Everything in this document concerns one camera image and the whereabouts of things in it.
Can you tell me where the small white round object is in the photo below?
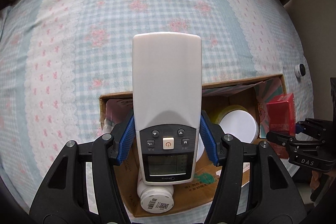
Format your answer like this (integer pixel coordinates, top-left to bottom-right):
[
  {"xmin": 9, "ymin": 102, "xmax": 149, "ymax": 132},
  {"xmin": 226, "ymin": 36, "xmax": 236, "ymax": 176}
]
[{"xmin": 293, "ymin": 63, "xmax": 306, "ymax": 78}]

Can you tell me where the red box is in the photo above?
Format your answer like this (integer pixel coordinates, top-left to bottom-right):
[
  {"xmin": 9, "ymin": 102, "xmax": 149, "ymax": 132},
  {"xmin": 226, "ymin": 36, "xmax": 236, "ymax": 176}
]
[{"xmin": 266, "ymin": 93, "xmax": 297, "ymax": 159}]

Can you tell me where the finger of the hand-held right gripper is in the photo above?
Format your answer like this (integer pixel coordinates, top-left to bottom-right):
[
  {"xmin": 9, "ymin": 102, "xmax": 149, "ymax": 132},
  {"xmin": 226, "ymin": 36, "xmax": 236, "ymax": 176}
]
[
  {"xmin": 266, "ymin": 131, "xmax": 298, "ymax": 152},
  {"xmin": 295, "ymin": 118, "xmax": 330, "ymax": 136}
]

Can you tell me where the cardboard box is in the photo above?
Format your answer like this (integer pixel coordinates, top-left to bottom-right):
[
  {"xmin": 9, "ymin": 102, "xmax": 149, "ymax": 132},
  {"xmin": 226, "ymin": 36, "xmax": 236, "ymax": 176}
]
[{"xmin": 98, "ymin": 73, "xmax": 288, "ymax": 218}]

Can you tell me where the round jar with green side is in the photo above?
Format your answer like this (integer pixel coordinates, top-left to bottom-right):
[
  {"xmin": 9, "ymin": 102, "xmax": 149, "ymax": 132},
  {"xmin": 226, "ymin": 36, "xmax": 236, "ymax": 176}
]
[{"xmin": 214, "ymin": 105, "xmax": 259, "ymax": 144}]

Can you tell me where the white air conditioner remote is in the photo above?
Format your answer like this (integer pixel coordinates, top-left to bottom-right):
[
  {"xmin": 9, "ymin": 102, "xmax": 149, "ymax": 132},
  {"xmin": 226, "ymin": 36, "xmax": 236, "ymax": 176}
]
[{"xmin": 132, "ymin": 32, "xmax": 202, "ymax": 186}]

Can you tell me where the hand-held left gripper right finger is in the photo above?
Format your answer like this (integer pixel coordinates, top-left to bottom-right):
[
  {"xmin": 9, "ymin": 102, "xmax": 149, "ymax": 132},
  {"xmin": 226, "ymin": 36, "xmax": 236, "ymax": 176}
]
[{"xmin": 200, "ymin": 111, "xmax": 307, "ymax": 222}]

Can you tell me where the white pill bottle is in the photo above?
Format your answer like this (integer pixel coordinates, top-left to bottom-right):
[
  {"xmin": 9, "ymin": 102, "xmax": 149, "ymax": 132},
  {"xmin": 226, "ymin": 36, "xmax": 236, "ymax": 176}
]
[{"xmin": 136, "ymin": 172, "xmax": 175, "ymax": 212}]

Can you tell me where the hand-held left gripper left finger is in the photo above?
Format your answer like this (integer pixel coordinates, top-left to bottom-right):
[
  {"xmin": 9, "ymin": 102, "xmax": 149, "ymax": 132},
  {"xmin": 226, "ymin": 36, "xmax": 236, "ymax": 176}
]
[{"xmin": 29, "ymin": 109, "xmax": 136, "ymax": 224}]

